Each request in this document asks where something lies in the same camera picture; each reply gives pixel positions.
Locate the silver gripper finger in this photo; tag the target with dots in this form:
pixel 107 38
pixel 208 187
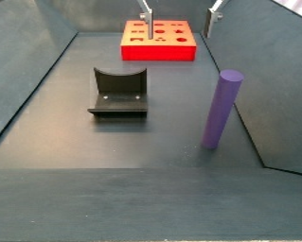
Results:
pixel 146 15
pixel 213 16

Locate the purple round cylinder peg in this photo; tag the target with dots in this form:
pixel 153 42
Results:
pixel 228 88

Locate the red shape sorter board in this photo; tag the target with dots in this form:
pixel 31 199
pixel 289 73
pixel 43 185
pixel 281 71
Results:
pixel 173 42

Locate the black curved holder bracket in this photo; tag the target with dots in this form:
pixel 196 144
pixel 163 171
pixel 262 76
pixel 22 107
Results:
pixel 122 92

